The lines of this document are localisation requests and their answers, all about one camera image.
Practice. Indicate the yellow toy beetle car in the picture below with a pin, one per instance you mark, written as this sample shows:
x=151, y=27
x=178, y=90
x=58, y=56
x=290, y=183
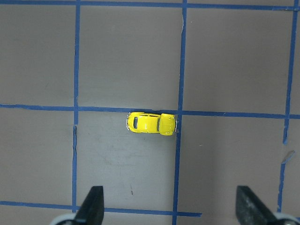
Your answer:
x=150, y=123

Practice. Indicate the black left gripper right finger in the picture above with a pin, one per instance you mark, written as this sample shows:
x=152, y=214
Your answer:
x=250, y=210

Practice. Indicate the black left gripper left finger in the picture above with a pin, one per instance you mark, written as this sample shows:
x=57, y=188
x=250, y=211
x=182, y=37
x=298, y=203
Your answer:
x=91, y=211

